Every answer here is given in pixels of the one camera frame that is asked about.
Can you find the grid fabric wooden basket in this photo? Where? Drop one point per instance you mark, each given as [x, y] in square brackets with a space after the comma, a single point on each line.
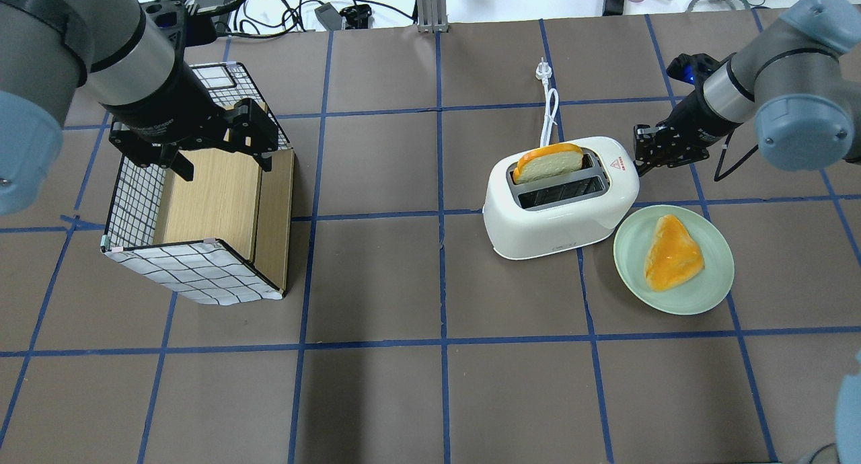
[220, 239]

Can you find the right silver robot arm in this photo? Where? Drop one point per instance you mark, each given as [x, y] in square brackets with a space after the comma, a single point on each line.
[787, 80]

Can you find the white toaster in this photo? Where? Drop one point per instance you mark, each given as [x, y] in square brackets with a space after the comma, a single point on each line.
[559, 213]

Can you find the aluminium frame post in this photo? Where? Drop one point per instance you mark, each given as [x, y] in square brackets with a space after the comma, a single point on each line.
[432, 16]

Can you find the toast slice in toaster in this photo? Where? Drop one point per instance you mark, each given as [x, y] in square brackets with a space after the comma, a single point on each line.
[548, 161]

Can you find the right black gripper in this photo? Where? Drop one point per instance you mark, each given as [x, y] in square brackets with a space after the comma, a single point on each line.
[689, 118]

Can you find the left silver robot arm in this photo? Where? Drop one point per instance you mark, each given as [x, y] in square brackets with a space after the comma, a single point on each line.
[129, 57]

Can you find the orange bread on plate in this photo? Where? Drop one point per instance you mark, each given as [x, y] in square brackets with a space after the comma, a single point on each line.
[673, 257]

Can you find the light green plate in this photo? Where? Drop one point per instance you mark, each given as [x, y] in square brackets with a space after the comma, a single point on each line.
[702, 293]

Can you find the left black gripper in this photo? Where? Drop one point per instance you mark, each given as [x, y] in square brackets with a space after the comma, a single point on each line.
[163, 106]

